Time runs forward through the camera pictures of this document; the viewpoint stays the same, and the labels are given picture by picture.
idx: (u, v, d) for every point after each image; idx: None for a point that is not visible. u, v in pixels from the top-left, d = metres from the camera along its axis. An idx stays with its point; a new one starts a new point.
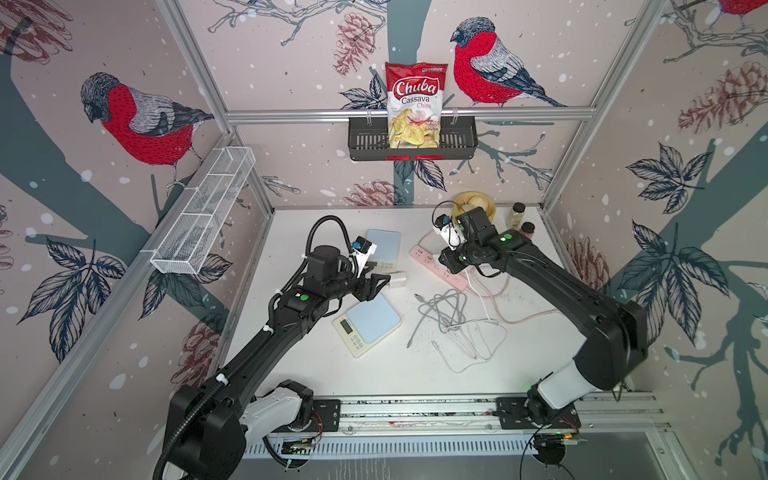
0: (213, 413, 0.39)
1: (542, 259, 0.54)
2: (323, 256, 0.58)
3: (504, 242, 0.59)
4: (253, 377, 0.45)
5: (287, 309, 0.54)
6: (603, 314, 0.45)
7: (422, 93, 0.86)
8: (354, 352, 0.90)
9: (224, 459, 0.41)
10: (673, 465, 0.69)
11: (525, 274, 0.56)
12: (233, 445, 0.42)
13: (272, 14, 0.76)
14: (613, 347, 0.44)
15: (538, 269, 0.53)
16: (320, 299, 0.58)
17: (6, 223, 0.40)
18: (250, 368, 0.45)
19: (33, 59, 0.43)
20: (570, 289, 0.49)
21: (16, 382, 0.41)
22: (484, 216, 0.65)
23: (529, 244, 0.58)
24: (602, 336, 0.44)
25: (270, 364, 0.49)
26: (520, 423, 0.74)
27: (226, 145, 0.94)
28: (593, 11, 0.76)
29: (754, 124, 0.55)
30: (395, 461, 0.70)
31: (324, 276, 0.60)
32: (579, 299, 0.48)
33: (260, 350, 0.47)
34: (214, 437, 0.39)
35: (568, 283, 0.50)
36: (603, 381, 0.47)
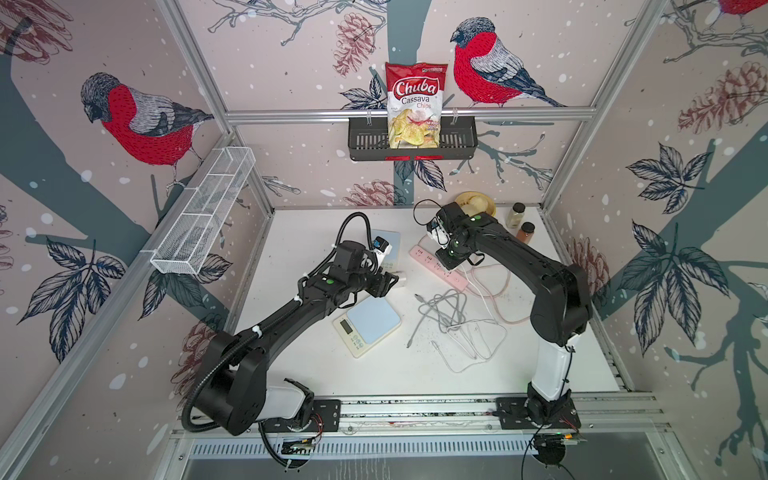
0: (245, 360, 0.42)
1: (504, 234, 0.62)
2: (351, 249, 0.64)
3: (473, 222, 0.67)
4: (285, 334, 0.49)
5: (313, 288, 0.58)
6: (548, 274, 0.52)
7: (422, 93, 0.86)
8: (354, 352, 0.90)
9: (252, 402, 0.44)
10: (673, 465, 0.69)
11: (490, 247, 0.64)
12: (256, 396, 0.44)
13: (272, 14, 0.76)
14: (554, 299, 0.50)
15: (498, 241, 0.61)
16: (344, 283, 0.62)
17: (6, 223, 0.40)
18: (282, 326, 0.48)
19: (33, 59, 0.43)
20: (523, 255, 0.57)
21: (16, 382, 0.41)
22: (458, 208, 0.75)
23: (495, 223, 0.65)
24: (546, 291, 0.50)
25: (298, 330, 0.53)
26: (520, 423, 0.74)
27: (226, 145, 0.94)
28: (593, 11, 0.76)
29: (754, 124, 0.55)
30: (395, 461, 0.70)
31: (349, 265, 0.65)
32: (529, 262, 0.55)
33: (290, 314, 0.51)
34: (243, 383, 0.42)
35: (523, 250, 0.58)
36: (552, 334, 0.54)
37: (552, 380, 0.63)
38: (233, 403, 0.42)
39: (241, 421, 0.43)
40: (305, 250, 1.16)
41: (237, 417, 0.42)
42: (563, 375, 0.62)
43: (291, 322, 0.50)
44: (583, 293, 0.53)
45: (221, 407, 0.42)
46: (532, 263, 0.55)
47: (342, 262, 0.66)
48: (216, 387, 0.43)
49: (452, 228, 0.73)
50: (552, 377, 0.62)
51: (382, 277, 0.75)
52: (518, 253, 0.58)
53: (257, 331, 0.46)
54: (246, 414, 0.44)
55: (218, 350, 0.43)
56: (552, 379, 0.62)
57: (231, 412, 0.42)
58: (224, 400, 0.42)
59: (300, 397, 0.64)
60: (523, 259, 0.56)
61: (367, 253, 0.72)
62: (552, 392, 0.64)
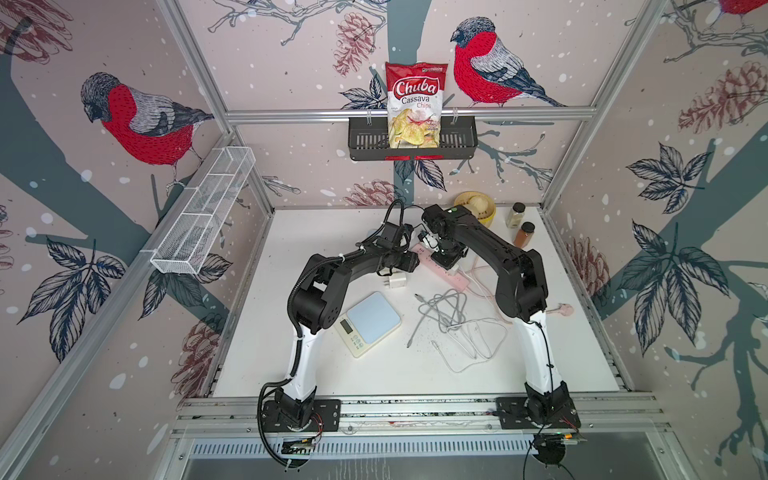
0: (338, 271, 0.57)
1: (476, 224, 0.72)
2: (396, 225, 0.82)
3: (450, 214, 0.76)
4: (361, 264, 0.66)
5: (371, 248, 0.72)
6: (507, 257, 0.61)
7: (422, 93, 0.86)
8: (355, 353, 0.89)
9: (334, 306, 0.57)
10: (673, 465, 0.69)
11: (465, 235, 0.71)
12: (338, 302, 0.58)
13: (271, 14, 0.76)
14: (512, 279, 0.60)
15: (470, 231, 0.70)
16: (390, 252, 0.78)
17: (6, 223, 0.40)
18: (361, 258, 0.66)
19: (33, 59, 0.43)
20: (490, 241, 0.66)
21: (16, 382, 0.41)
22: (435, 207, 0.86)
23: (468, 214, 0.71)
24: (505, 271, 0.59)
25: (362, 271, 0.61)
26: (520, 423, 0.74)
27: (226, 145, 0.94)
28: (593, 11, 0.76)
29: (754, 124, 0.55)
30: (395, 461, 0.70)
31: (394, 239, 0.83)
32: (494, 247, 0.64)
33: (360, 255, 0.66)
34: (336, 287, 0.56)
35: (489, 237, 0.67)
36: (511, 310, 0.62)
37: (539, 368, 0.65)
38: (328, 300, 0.56)
39: (326, 320, 0.56)
40: (305, 250, 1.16)
41: (326, 314, 0.55)
42: (545, 361, 0.65)
43: (362, 259, 0.66)
44: (538, 276, 0.62)
45: (311, 308, 0.57)
46: (495, 248, 0.64)
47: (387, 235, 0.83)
48: (307, 294, 0.57)
49: (431, 222, 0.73)
50: (538, 366, 0.65)
51: (412, 254, 0.93)
52: (485, 240, 0.67)
53: (341, 257, 0.61)
54: (329, 315, 0.57)
55: (311, 265, 0.59)
56: (538, 369, 0.66)
57: (321, 311, 0.56)
58: (312, 302, 0.57)
59: (312, 382, 0.67)
60: (487, 246, 0.65)
61: (406, 233, 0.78)
62: (542, 383, 0.66)
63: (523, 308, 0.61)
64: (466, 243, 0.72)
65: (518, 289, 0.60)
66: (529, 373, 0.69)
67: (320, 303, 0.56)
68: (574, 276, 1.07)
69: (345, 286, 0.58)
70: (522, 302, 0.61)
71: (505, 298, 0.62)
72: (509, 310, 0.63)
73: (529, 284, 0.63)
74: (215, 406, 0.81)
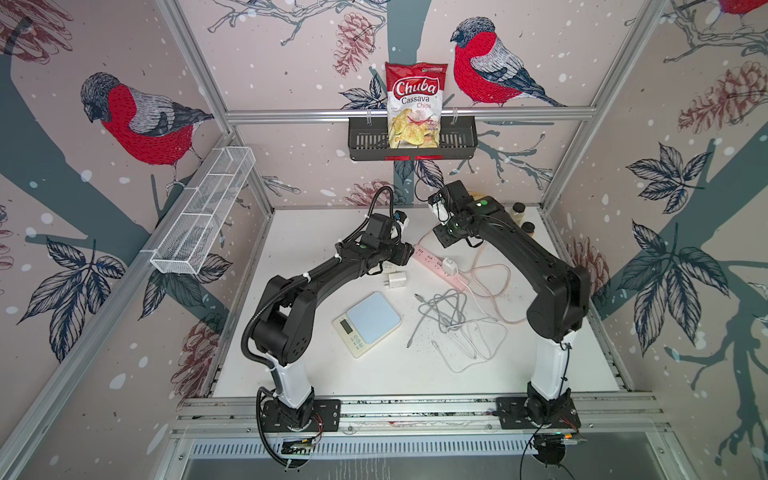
0: (299, 298, 0.48)
1: (511, 226, 0.60)
2: (382, 218, 0.70)
3: (479, 208, 0.63)
4: (327, 283, 0.55)
5: (350, 251, 0.64)
6: (554, 272, 0.52)
7: (422, 93, 0.86)
8: (354, 350, 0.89)
9: (300, 337, 0.50)
10: (672, 465, 0.69)
11: (497, 237, 0.60)
12: (304, 331, 0.50)
13: (272, 14, 0.76)
14: (557, 300, 0.50)
15: (507, 235, 0.58)
16: (376, 251, 0.68)
17: (6, 224, 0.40)
18: (328, 276, 0.55)
19: (33, 59, 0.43)
20: (528, 251, 0.56)
21: (15, 381, 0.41)
22: (461, 188, 0.71)
23: (500, 210, 0.63)
24: (549, 290, 0.50)
25: (338, 284, 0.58)
26: (520, 422, 0.74)
27: (226, 145, 0.94)
28: (593, 11, 0.76)
29: (754, 124, 0.55)
30: (394, 461, 0.70)
31: (380, 234, 0.71)
32: (535, 259, 0.54)
33: (332, 270, 0.56)
34: (296, 317, 0.48)
35: (528, 246, 0.56)
36: (548, 331, 0.54)
37: (551, 379, 0.63)
38: (290, 333, 0.48)
39: (293, 352, 0.50)
40: (304, 250, 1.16)
41: (290, 347, 0.48)
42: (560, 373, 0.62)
43: (335, 274, 0.57)
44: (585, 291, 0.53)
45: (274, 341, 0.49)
46: (537, 260, 0.54)
47: (373, 231, 0.72)
48: (269, 324, 0.50)
49: (456, 211, 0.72)
50: (551, 377, 0.63)
51: (405, 246, 0.82)
52: (523, 249, 0.56)
53: (305, 277, 0.52)
54: (296, 347, 0.50)
55: (273, 291, 0.50)
56: (550, 378, 0.63)
57: (285, 343, 0.48)
58: (275, 334, 0.49)
59: (307, 388, 0.65)
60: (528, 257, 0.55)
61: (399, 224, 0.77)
62: (551, 391, 0.64)
63: (561, 328, 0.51)
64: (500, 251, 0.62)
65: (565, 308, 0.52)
66: (535, 375, 0.67)
67: (283, 335, 0.49)
68: None
69: (309, 313, 0.49)
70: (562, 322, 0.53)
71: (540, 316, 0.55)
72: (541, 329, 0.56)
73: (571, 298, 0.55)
74: (215, 406, 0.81)
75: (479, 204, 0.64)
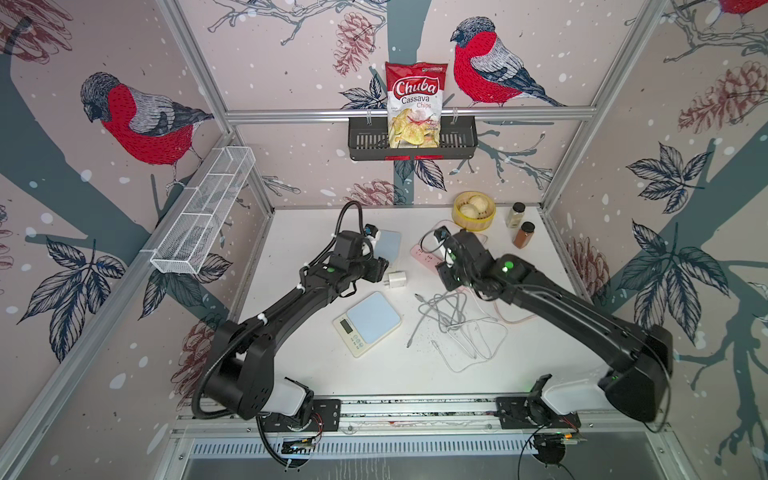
0: (255, 347, 0.42)
1: (558, 292, 0.49)
2: (351, 237, 0.65)
3: (502, 270, 0.54)
4: (288, 321, 0.49)
5: (316, 277, 0.59)
6: (639, 348, 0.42)
7: (422, 93, 0.86)
8: (354, 350, 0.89)
9: (259, 387, 0.44)
10: (672, 465, 0.69)
11: (543, 310, 0.51)
12: (264, 380, 0.45)
13: (271, 14, 0.76)
14: (654, 385, 0.40)
15: (553, 303, 0.49)
16: (347, 273, 0.64)
17: (7, 223, 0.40)
18: (286, 313, 0.49)
19: (33, 59, 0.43)
20: (593, 321, 0.46)
21: (16, 381, 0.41)
22: (476, 243, 0.58)
23: (532, 271, 0.53)
24: (642, 374, 0.40)
25: (300, 320, 0.53)
26: (520, 423, 0.74)
27: (226, 145, 0.94)
28: (593, 11, 0.76)
29: (754, 124, 0.55)
30: (394, 461, 0.70)
31: (349, 255, 0.66)
32: (606, 328, 0.45)
33: (293, 303, 0.52)
34: (252, 368, 0.42)
35: (587, 314, 0.46)
36: (635, 411, 0.45)
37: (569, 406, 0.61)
38: (246, 386, 0.42)
39: (251, 407, 0.44)
40: (304, 249, 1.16)
41: (247, 401, 0.42)
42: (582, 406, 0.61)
43: (295, 311, 0.51)
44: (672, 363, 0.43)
45: (230, 394, 0.43)
46: (610, 332, 0.44)
47: (342, 251, 0.67)
48: (224, 375, 0.44)
49: (477, 280, 0.57)
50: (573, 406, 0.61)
51: (378, 263, 0.78)
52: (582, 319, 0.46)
53: (262, 319, 0.47)
54: (255, 400, 0.44)
55: (225, 337, 0.44)
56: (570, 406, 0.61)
57: (243, 397, 0.42)
58: (231, 387, 0.43)
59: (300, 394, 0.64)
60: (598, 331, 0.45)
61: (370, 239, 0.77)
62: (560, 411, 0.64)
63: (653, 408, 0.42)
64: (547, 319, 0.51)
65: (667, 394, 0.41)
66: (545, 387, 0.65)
67: (238, 388, 0.43)
68: (574, 276, 1.07)
69: (265, 362, 0.43)
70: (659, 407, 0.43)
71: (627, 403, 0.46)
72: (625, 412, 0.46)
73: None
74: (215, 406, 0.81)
75: (504, 268, 0.54)
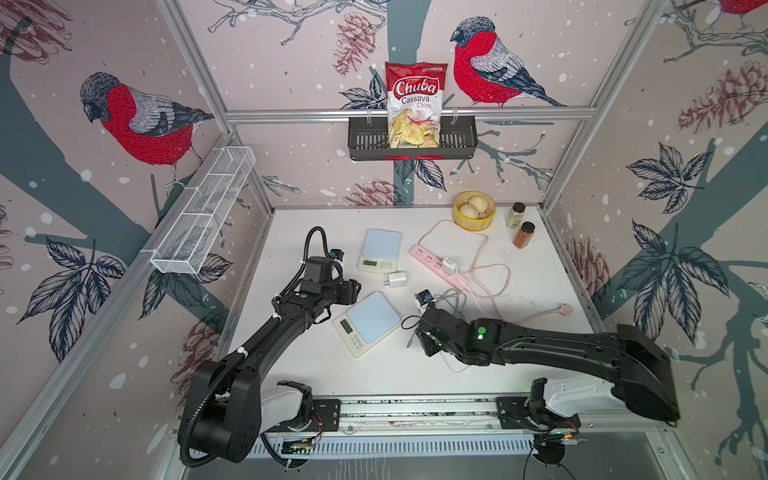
0: (241, 382, 0.41)
1: (525, 333, 0.53)
2: (320, 261, 0.67)
3: (483, 339, 0.57)
4: (268, 351, 0.48)
5: (291, 306, 0.58)
6: (614, 357, 0.44)
7: (422, 93, 0.86)
8: (354, 350, 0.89)
9: (248, 425, 0.42)
10: (673, 465, 0.69)
11: (527, 354, 0.53)
12: (252, 416, 0.43)
13: (272, 14, 0.76)
14: (645, 382, 0.41)
15: (530, 347, 0.52)
16: (321, 295, 0.65)
17: (6, 223, 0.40)
18: (266, 344, 0.48)
19: (33, 59, 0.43)
20: (568, 349, 0.48)
21: (16, 381, 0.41)
22: (448, 317, 0.59)
23: (503, 327, 0.56)
24: (628, 380, 0.42)
25: (278, 351, 0.52)
26: (520, 422, 0.74)
27: (226, 145, 0.94)
28: (593, 11, 0.76)
29: (754, 124, 0.55)
30: (395, 460, 0.70)
31: (320, 278, 0.67)
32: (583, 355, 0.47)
33: (271, 333, 0.51)
34: (239, 405, 0.41)
35: (559, 345, 0.49)
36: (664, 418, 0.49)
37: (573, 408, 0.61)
38: (234, 425, 0.41)
39: (240, 448, 0.41)
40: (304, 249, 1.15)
41: (237, 441, 0.40)
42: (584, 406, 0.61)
43: (273, 342, 0.49)
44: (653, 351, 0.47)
45: (219, 438, 0.41)
46: (589, 354, 0.46)
47: (312, 276, 0.67)
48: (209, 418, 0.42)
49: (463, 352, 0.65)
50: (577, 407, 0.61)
51: (349, 284, 0.79)
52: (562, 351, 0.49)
53: (241, 353, 0.46)
54: (245, 438, 0.42)
55: (202, 380, 0.42)
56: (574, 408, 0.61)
57: (233, 437, 0.40)
58: (219, 430, 0.41)
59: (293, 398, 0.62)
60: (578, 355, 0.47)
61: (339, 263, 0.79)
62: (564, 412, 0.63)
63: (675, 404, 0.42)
64: (540, 362, 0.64)
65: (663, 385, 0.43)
66: (549, 393, 0.64)
67: (226, 430, 0.41)
68: (574, 276, 1.07)
69: (252, 397, 0.42)
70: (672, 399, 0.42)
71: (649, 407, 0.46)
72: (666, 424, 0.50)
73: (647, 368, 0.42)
74: None
75: (480, 335, 0.57)
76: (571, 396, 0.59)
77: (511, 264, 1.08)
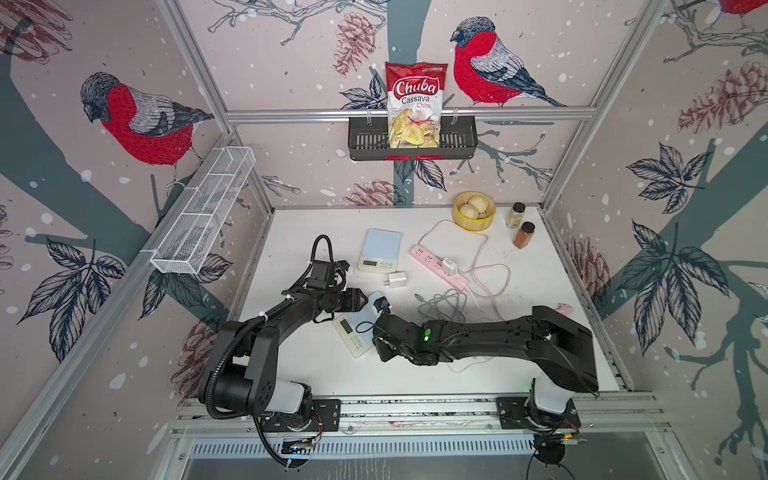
0: (260, 336, 0.45)
1: (461, 331, 0.57)
2: (326, 261, 0.73)
3: (428, 340, 0.61)
4: (285, 319, 0.53)
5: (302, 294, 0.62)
6: (527, 337, 0.48)
7: (422, 93, 0.86)
8: (354, 350, 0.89)
9: (266, 382, 0.45)
10: (673, 465, 0.69)
11: (464, 348, 0.56)
12: (270, 374, 0.46)
13: (271, 14, 0.76)
14: (553, 357, 0.44)
15: (465, 340, 0.55)
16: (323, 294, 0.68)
17: (7, 223, 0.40)
18: (283, 314, 0.53)
19: (33, 59, 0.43)
20: (493, 337, 0.52)
21: (16, 381, 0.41)
22: (398, 322, 0.62)
23: (446, 325, 0.60)
24: (539, 357, 0.45)
25: (295, 322, 0.57)
26: (520, 423, 0.74)
27: (226, 145, 0.94)
28: (593, 11, 0.76)
29: (754, 124, 0.55)
30: (395, 460, 0.70)
31: (326, 277, 0.73)
32: (503, 340, 0.50)
33: (287, 307, 0.55)
34: (260, 358, 0.44)
35: (486, 333, 0.53)
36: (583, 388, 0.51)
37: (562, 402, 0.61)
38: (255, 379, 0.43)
39: (259, 402, 0.44)
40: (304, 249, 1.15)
41: (257, 396, 0.43)
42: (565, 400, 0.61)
43: (289, 312, 0.54)
44: (568, 327, 0.48)
45: (237, 393, 0.43)
46: (506, 340, 0.50)
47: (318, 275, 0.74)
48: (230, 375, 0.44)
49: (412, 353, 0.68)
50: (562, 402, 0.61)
51: (354, 292, 0.82)
52: (488, 341, 0.52)
53: (262, 317, 0.50)
54: (263, 395, 0.45)
55: (227, 337, 0.46)
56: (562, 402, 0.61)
57: (252, 392, 0.43)
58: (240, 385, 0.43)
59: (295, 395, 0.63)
60: (498, 342, 0.51)
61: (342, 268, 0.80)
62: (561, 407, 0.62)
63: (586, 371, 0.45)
64: (479, 354, 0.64)
65: (570, 356, 0.45)
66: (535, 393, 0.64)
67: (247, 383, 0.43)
68: (574, 276, 1.07)
69: (273, 351, 0.46)
70: (584, 367, 0.45)
71: (570, 380, 0.48)
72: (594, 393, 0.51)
73: (568, 342, 0.49)
74: None
75: (426, 336, 0.62)
76: (546, 389, 0.59)
77: (511, 264, 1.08)
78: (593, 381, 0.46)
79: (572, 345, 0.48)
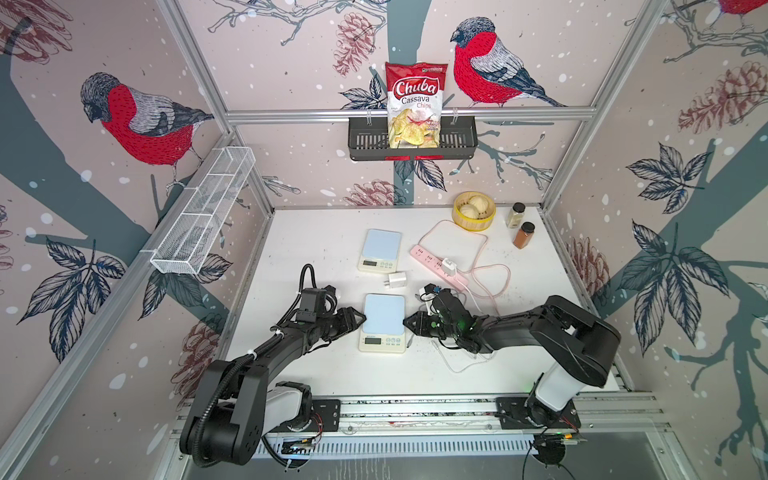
0: (248, 375, 0.44)
1: (497, 318, 0.64)
2: (314, 290, 0.71)
3: (474, 329, 0.69)
4: (275, 356, 0.51)
5: (291, 328, 0.61)
6: (535, 317, 0.52)
7: (422, 93, 0.86)
8: (400, 350, 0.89)
9: (254, 424, 0.43)
10: (673, 465, 0.69)
11: (491, 335, 0.65)
12: (258, 416, 0.44)
13: (272, 14, 0.76)
14: (553, 337, 0.48)
15: (496, 325, 0.63)
16: (313, 326, 0.67)
17: (6, 223, 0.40)
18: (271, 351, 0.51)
19: (33, 59, 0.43)
20: (512, 322, 0.58)
21: (15, 381, 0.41)
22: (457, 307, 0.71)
23: (487, 318, 0.68)
24: (539, 333, 0.50)
25: (284, 360, 0.55)
26: (521, 423, 0.74)
27: (226, 145, 0.94)
28: (593, 11, 0.76)
29: (754, 124, 0.55)
30: (395, 461, 0.70)
31: (315, 307, 0.71)
32: (518, 324, 0.57)
33: (276, 344, 0.54)
34: (248, 399, 0.42)
35: (510, 319, 0.60)
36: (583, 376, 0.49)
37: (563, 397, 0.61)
38: (242, 422, 0.41)
39: (246, 449, 0.42)
40: (304, 250, 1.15)
41: (244, 442, 0.41)
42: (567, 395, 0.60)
43: (279, 349, 0.53)
44: (583, 318, 0.50)
45: (222, 440, 0.41)
46: (520, 323, 0.56)
47: (308, 305, 0.72)
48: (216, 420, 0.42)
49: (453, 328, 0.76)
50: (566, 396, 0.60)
51: (347, 311, 0.80)
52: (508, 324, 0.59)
53: (250, 355, 0.48)
54: (251, 440, 0.43)
55: (213, 380, 0.44)
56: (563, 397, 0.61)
57: (238, 438, 0.41)
58: (225, 430, 0.41)
59: (295, 396, 0.63)
60: (513, 325, 0.58)
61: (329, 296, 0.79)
62: (558, 404, 0.63)
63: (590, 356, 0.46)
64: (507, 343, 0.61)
65: (571, 340, 0.48)
66: (537, 386, 0.66)
67: (233, 428, 0.41)
68: (574, 276, 1.07)
69: (262, 391, 0.44)
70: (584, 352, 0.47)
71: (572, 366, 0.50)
72: (600, 385, 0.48)
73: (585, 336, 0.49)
74: None
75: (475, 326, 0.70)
76: (550, 381, 0.61)
77: (511, 264, 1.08)
78: (596, 369, 0.46)
79: (588, 338, 0.48)
